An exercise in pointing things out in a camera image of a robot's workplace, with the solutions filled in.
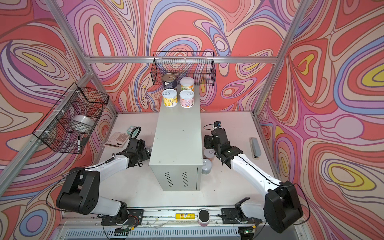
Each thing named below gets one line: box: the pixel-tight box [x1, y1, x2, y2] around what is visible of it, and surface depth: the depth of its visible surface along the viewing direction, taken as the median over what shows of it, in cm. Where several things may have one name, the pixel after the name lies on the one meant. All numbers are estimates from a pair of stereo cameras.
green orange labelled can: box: [180, 76, 195, 92], surface depth 78 cm
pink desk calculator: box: [103, 132, 129, 148], surface depth 103 cm
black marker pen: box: [78, 135, 81, 152], surface depth 73 cm
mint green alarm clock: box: [126, 125, 136, 135], surface depth 110 cm
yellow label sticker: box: [175, 213, 196, 220], surface depth 74 cm
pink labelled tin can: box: [179, 89, 195, 109], surface depth 75 cm
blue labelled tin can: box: [162, 74, 177, 90], surface depth 75 cm
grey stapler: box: [249, 137, 262, 160], surface depth 97 cm
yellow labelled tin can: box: [162, 88, 178, 108], surface depth 75 cm
